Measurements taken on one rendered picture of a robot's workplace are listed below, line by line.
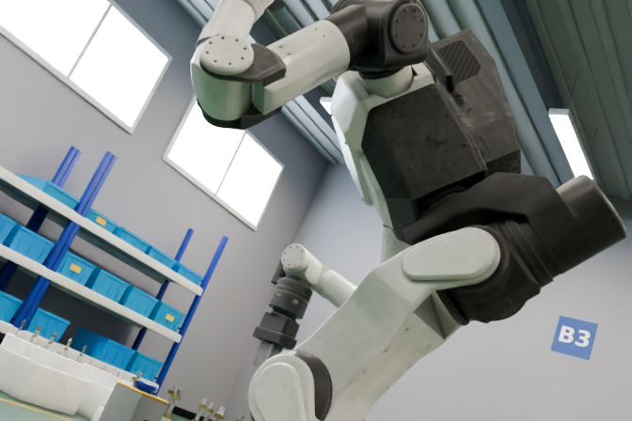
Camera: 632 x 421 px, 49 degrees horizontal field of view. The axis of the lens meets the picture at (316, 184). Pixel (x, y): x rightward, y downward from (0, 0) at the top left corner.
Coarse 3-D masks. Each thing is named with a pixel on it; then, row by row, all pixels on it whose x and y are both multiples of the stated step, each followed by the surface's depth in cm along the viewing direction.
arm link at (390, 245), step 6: (384, 228) 147; (390, 228) 145; (384, 234) 147; (390, 234) 145; (384, 240) 147; (390, 240) 146; (396, 240) 145; (384, 246) 147; (390, 246) 146; (396, 246) 145; (402, 246) 144; (408, 246) 144; (384, 252) 147; (390, 252) 145; (396, 252) 145; (384, 258) 147
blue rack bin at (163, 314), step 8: (160, 304) 697; (152, 312) 698; (160, 312) 697; (168, 312) 705; (176, 312) 713; (160, 320) 698; (168, 320) 706; (176, 320) 715; (168, 328) 709; (176, 328) 717
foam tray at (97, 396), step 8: (96, 384) 380; (88, 392) 380; (96, 392) 378; (104, 392) 375; (88, 400) 377; (96, 400) 375; (104, 400) 372; (80, 408) 377; (88, 408) 374; (96, 408) 372; (88, 416) 372
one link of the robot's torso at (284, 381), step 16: (272, 368) 105; (288, 368) 104; (304, 368) 103; (256, 384) 105; (272, 384) 104; (288, 384) 102; (304, 384) 102; (256, 400) 104; (272, 400) 102; (288, 400) 101; (304, 400) 101; (256, 416) 103; (272, 416) 101; (288, 416) 100; (304, 416) 99
